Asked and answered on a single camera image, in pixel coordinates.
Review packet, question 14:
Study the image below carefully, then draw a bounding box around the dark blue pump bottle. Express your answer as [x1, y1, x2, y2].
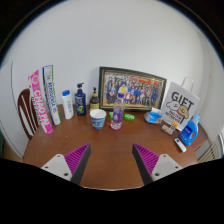
[74, 82, 87, 117]

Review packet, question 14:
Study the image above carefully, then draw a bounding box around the blue patterned paper cup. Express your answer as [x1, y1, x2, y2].
[89, 108, 108, 131]

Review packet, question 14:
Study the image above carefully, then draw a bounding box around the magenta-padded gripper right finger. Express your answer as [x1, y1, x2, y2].
[132, 143, 183, 186]

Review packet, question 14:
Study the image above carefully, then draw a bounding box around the white bottle blue cap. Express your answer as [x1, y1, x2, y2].
[61, 89, 75, 120]

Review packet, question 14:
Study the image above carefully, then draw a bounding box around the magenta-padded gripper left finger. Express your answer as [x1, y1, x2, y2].
[40, 143, 92, 185]

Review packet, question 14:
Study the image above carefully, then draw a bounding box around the small patterned flat box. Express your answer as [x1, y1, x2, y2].
[161, 124, 175, 136]

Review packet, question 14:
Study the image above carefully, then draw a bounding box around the blue detergent bottle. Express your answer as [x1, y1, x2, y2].
[179, 113, 201, 147]

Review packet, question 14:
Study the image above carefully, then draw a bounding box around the small white remote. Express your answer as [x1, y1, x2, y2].
[173, 137, 188, 153]

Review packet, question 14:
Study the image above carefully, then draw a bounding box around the small colourful cube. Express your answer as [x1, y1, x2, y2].
[169, 121, 179, 132]

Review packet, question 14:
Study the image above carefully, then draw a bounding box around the white paper gift bag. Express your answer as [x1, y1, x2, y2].
[161, 77, 201, 132]

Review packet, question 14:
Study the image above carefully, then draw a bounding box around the brown wooden chair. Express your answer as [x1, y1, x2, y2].
[17, 88, 38, 140]

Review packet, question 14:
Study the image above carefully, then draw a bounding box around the clear purple-label water bottle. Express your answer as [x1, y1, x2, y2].
[110, 92, 126, 131]

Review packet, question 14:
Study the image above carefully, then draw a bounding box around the brown yellow-label pump bottle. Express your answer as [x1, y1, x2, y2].
[89, 87, 100, 113]

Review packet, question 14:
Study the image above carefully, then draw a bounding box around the white radiator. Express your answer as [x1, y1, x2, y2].
[197, 141, 219, 163]

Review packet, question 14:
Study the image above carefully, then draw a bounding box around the framed group photo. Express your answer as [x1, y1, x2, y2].
[98, 66, 168, 112]

